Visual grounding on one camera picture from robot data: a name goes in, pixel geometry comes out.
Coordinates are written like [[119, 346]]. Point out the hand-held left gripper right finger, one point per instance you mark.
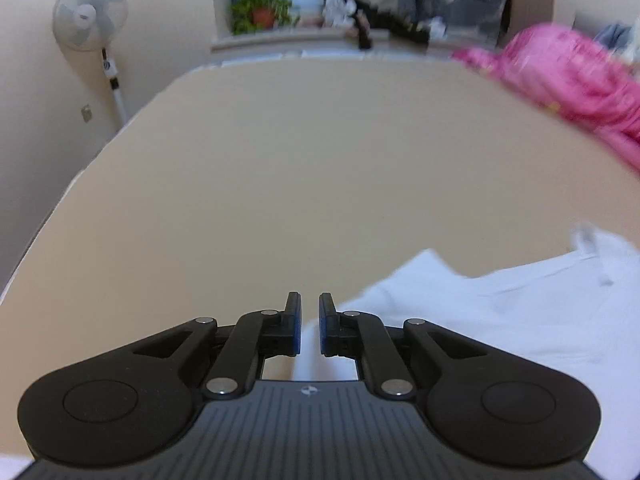
[[323, 324]]

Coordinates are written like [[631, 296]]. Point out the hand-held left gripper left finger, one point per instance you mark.
[[297, 324]]

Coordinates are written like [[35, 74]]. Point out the white small garment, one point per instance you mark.
[[500, 320]]

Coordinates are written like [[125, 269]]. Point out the white window sill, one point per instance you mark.
[[280, 39]]

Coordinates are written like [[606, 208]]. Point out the green potted plant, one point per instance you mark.
[[260, 10]]

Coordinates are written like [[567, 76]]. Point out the pink floral blanket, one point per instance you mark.
[[565, 75]]

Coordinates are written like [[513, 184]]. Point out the white standing fan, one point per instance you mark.
[[89, 12]]

